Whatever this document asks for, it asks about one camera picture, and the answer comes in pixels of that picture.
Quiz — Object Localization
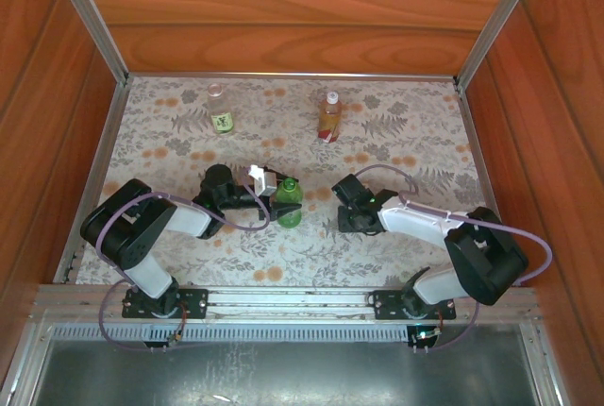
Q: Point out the green plastic bottle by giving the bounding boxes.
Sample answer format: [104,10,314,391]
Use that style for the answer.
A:
[272,178,304,229]

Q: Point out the clear bottle green label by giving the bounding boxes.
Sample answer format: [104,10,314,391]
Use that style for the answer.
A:
[206,83,236,136]

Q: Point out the amber drink bottle red label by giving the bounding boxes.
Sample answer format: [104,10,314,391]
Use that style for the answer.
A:
[316,96,344,144]

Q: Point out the floral tablecloth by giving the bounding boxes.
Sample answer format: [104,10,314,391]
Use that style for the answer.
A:
[59,76,502,290]

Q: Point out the small green-lit circuit board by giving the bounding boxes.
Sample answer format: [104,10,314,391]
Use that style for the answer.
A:
[409,325,445,346]

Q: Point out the grey metal sheet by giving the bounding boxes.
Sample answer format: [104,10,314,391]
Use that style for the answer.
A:
[32,337,544,406]

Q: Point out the aluminium lower side bar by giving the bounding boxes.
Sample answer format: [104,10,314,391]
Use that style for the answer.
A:
[4,323,48,406]
[518,323,570,406]

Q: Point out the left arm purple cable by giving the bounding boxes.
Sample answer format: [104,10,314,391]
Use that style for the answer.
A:
[95,167,273,354]

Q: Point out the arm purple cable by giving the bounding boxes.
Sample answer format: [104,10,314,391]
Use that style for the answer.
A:
[353,163,553,355]
[95,167,273,354]

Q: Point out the aluminium mounting rail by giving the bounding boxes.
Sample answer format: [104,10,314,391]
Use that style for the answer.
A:
[30,282,542,327]

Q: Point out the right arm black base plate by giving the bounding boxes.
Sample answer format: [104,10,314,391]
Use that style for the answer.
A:
[372,288,458,321]

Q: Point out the aluminium back frame bar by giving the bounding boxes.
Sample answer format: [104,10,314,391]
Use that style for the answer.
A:
[126,71,458,82]

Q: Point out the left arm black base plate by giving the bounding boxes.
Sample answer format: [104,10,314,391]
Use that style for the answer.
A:
[121,287,210,320]

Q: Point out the grey slotted cable duct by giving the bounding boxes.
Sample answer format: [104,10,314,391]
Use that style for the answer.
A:
[46,323,525,344]

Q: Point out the aluminium side floor rail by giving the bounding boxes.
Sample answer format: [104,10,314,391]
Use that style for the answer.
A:
[52,82,129,287]
[455,82,509,242]

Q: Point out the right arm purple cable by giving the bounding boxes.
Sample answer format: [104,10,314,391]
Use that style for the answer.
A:
[353,163,553,355]

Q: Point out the aluminium frame post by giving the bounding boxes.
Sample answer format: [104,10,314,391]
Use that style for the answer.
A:
[44,0,131,86]
[452,0,549,89]

